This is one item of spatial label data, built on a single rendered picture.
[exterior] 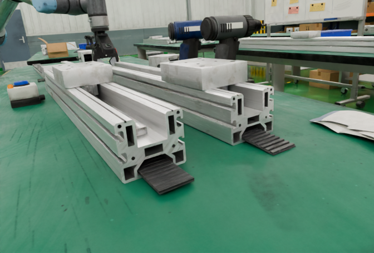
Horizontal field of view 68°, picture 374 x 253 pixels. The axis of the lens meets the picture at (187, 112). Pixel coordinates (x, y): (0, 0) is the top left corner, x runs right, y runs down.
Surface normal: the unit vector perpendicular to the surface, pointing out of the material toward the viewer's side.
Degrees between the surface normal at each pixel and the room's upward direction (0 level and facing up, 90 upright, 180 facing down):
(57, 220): 0
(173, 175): 0
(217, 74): 90
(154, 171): 0
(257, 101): 90
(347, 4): 90
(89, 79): 90
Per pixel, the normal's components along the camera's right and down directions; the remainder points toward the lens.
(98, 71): 0.54, 0.21
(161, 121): -0.84, 0.21
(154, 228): -0.07, -0.96
